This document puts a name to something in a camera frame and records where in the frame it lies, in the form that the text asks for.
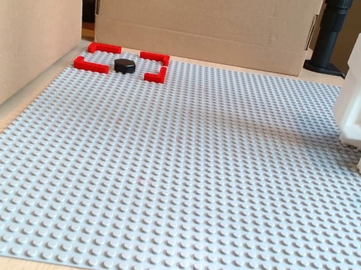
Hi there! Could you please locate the large cardboard box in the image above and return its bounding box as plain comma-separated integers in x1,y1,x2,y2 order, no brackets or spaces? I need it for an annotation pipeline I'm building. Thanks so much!
88,0,327,79

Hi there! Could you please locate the cardboard side panel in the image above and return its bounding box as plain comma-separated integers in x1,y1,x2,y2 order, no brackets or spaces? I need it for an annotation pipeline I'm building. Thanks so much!
0,0,88,144

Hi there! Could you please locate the black hexagonal Lego piece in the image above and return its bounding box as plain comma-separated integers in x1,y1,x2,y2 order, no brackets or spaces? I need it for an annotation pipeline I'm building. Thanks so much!
112,56,137,77

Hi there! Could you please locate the black stand pole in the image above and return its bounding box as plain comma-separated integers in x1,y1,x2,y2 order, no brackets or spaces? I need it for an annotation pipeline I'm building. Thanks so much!
302,0,355,77

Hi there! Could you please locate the grey Lego baseplate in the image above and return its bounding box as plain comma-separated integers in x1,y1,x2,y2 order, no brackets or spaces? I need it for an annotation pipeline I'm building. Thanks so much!
0,36,361,270

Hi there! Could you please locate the red L-shaped Lego beam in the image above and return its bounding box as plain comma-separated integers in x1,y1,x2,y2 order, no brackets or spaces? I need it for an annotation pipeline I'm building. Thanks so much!
87,41,123,57
138,50,171,68
73,55,111,75
143,64,168,85

